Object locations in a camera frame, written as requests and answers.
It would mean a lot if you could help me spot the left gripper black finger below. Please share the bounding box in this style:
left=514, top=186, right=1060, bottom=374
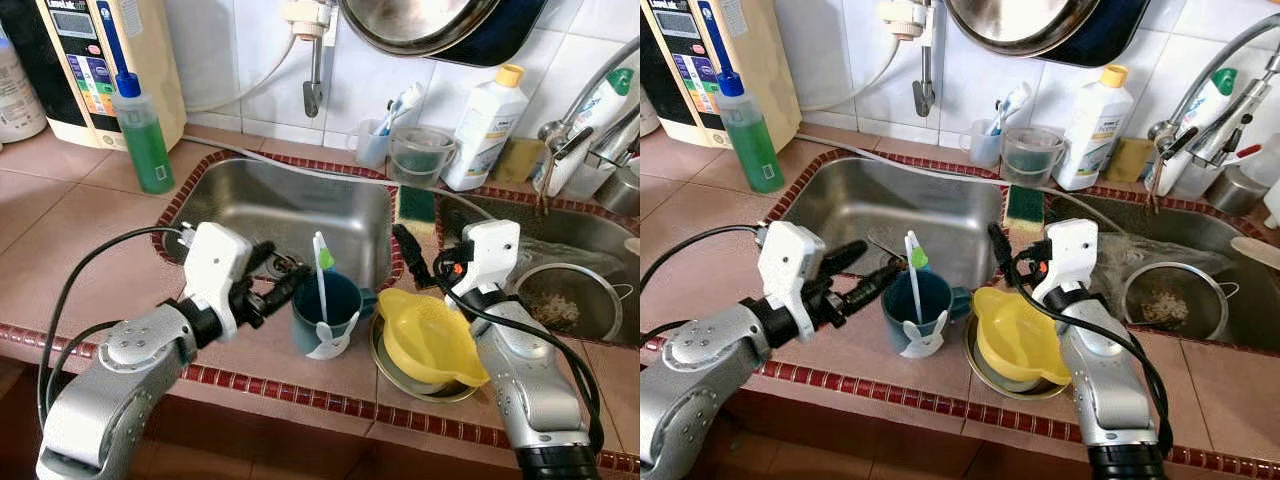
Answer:
left=240, top=241, right=278, bottom=286
left=838, top=263, right=907, bottom=319
left=815, top=240, right=870, bottom=291
left=255, top=266, right=314, bottom=323

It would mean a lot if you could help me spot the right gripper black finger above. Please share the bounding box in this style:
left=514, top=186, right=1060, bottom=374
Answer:
left=392, top=224, right=435, bottom=289
left=987, top=222, right=1031, bottom=287

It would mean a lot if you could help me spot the blue mug with white rabbit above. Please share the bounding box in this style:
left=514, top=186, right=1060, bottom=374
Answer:
left=292, top=270, right=378, bottom=359
left=882, top=268, right=966, bottom=359

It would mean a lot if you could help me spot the yellow plastic bowl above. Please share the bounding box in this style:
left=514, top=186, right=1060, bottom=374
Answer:
left=972, top=286, right=1071, bottom=387
left=377, top=288, right=491, bottom=389

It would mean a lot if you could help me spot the shallow steel bowl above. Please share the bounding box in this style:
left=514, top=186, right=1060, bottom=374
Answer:
left=963, top=315, right=1071, bottom=401
left=368, top=315, right=481, bottom=403

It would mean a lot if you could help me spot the green scouring sponge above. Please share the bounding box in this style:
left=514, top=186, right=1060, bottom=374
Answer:
left=397, top=183, right=438, bottom=226
left=1005, top=183, right=1046, bottom=233

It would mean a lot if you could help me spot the stainless steel sink basin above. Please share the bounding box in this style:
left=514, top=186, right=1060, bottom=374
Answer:
left=765, top=155, right=1006, bottom=291
left=435, top=190, right=641, bottom=346
left=160, top=155, right=396, bottom=291
left=1045, top=190, right=1280, bottom=351

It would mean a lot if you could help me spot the clear plastic measuring cup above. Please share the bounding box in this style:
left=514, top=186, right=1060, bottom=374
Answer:
left=388, top=125, right=458, bottom=191
left=1000, top=125, right=1069, bottom=189

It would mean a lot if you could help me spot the small clear toothbrush cup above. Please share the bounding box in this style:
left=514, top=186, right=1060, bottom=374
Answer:
left=355, top=118, right=393, bottom=169
left=968, top=118, right=1004, bottom=169

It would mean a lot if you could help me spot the clear plastic bag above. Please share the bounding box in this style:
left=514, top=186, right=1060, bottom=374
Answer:
left=520, top=235, right=611, bottom=276
left=1090, top=235, right=1216, bottom=276

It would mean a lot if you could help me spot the steel mesh strainer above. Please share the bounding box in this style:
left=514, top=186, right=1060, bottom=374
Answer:
left=1120, top=262, right=1241, bottom=343
left=515, top=262, right=634, bottom=343

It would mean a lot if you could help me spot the yellow sponge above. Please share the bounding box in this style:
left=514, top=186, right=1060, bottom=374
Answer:
left=492, top=137, right=546, bottom=186
left=1103, top=137, right=1156, bottom=184

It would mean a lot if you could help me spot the white bottle with yellow cap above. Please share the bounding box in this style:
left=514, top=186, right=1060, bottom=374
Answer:
left=1055, top=63, right=1136, bottom=193
left=442, top=63, right=529, bottom=193

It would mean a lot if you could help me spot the green dish soap bottle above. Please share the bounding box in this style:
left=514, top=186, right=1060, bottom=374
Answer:
left=715, top=70, right=786, bottom=195
left=112, top=70, right=176, bottom=195

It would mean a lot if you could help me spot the chrome sink faucet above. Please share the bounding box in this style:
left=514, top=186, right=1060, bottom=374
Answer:
left=1145, top=12, right=1280, bottom=216
left=535, top=38, right=641, bottom=216

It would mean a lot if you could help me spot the small steel cup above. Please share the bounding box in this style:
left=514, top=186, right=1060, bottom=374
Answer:
left=1205, top=165, right=1266, bottom=216
left=600, top=160, right=641, bottom=216

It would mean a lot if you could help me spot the beige water ioniser appliance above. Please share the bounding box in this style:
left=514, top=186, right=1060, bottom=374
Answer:
left=0, top=0, right=188, bottom=151
left=640, top=0, right=803, bottom=151

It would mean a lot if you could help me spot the hanging steel wok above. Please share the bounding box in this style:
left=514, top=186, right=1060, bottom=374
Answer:
left=945, top=0, right=1161, bottom=68
left=338, top=0, right=546, bottom=68

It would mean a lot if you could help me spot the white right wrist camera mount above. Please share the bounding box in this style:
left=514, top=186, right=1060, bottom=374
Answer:
left=1040, top=218, right=1099, bottom=296
left=452, top=220, right=521, bottom=301

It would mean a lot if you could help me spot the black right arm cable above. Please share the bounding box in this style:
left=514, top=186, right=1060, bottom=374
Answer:
left=1010, top=265, right=1173, bottom=456
left=440, top=270, right=606, bottom=451

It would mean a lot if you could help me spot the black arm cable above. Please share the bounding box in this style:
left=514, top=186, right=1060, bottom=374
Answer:
left=38, top=225, right=196, bottom=421
left=440, top=270, right=606, bottom=451
left=640, top=225, right=771, bottom=346
left=1010, top=265, right=1173, bottom=456

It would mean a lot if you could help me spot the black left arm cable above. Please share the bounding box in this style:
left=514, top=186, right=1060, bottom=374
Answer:
left=640, top=225, right=771, bottom=346
left=38, top=225, right=196, bottom=421

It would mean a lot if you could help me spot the white water hose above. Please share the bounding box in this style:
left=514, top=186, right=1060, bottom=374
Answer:
left=800, top=25, right=906, bottom=113
left=185, top=25, right=301, bottom=113

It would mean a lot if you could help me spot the chrome wall tap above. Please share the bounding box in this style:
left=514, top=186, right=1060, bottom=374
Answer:
left=280, top=0, right=336, bottom=119
left=878, top=0, right=946, bottom=119

